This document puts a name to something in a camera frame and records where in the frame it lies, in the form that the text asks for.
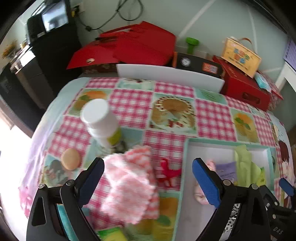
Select white teal-edged tray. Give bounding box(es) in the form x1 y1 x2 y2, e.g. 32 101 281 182
172 138 276 241

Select green tissue pack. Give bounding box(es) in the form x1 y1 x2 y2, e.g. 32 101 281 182
97 226 128 241

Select light green cloth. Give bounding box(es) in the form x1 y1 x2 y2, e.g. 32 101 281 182
234 145 266 187

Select white foam board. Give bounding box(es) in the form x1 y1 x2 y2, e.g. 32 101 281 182
116 64 225 93

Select dark red carton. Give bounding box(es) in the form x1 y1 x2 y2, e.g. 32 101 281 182
212 55 283 111

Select leopard print scrunchie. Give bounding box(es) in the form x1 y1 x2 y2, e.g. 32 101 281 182
223 203 240 239

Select purple perforated basket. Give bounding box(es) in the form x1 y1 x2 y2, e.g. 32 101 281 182
283 39 296 70

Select purple baby wipes pack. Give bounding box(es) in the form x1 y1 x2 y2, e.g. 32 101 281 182
216 162 237 185

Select black cabinet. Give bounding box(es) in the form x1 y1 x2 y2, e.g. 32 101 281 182
0 0 82 137

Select pink white fluffy socks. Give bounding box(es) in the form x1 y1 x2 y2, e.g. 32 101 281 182
100 146 159 225

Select white medicine bottle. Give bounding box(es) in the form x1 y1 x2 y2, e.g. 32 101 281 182
80 98 122 148

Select checkered picture tablecloth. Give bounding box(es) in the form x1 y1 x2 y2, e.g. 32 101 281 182
20 78 295 240

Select black cable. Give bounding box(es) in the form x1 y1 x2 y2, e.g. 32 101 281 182
76 0 144 32

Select red hair clip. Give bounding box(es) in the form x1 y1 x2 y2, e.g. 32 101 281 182
156 158 182 187

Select beige round sponge puff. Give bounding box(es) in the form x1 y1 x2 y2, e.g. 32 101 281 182
61 148 81 171

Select black orange box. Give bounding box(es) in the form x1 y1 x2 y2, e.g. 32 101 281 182
172 52 223 78

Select yellow handled gift box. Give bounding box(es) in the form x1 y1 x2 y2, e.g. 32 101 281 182
221 38 261 78

